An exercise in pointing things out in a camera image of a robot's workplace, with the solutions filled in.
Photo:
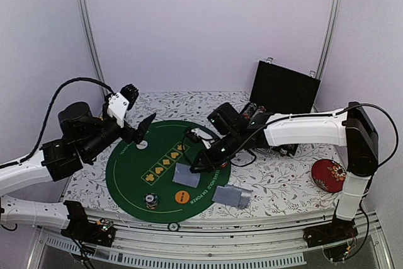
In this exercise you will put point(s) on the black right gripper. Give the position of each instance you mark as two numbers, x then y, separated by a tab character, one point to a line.
210	163

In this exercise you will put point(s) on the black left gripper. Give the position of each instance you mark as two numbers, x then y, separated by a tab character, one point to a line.
131	133

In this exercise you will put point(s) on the white dealer button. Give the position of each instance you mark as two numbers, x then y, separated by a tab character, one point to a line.
142	145

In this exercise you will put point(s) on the small chip stack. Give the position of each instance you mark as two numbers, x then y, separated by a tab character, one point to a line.
224	165

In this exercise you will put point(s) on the dealt cards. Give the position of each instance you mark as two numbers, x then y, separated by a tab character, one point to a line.
183	176

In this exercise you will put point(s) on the blue checked card deck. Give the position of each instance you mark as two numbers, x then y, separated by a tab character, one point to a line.
232	196

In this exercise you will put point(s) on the orange big blind button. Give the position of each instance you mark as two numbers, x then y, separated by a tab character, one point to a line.
182	197

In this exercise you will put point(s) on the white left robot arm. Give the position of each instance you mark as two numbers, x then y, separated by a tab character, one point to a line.
31	185

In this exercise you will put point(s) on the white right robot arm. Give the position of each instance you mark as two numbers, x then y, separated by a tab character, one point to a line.
345	137

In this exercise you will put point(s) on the green round poker mat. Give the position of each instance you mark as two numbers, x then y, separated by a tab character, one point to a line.
132	173

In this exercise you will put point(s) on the black poker chip case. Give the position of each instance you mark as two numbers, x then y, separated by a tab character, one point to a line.
282	90

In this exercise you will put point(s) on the floral white tablecloth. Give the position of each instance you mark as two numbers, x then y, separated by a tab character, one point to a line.
281	185

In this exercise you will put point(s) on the red floral bowl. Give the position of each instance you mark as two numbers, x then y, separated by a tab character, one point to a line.
328	175

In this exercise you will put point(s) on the aluminium left corner post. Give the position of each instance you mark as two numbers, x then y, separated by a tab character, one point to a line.
88	33

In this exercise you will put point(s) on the aluminium corner post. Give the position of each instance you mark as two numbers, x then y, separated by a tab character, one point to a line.
88	33
326	46

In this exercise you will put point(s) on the aluminium right corner post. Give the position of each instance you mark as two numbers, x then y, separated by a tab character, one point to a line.
326	46

